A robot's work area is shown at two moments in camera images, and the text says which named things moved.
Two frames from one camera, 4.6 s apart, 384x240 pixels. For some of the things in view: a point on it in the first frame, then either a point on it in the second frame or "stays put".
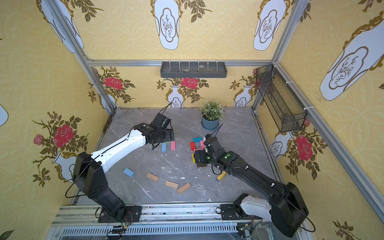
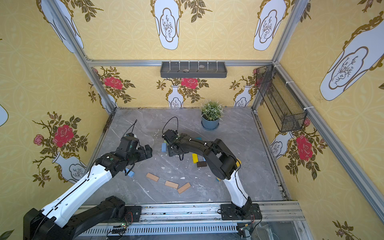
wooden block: [183, 188] stays put
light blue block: [129, 172] stays put
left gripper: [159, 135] -> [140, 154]
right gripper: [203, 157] -> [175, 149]
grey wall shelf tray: [193, 69] stays put
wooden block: [152, 176] stays put
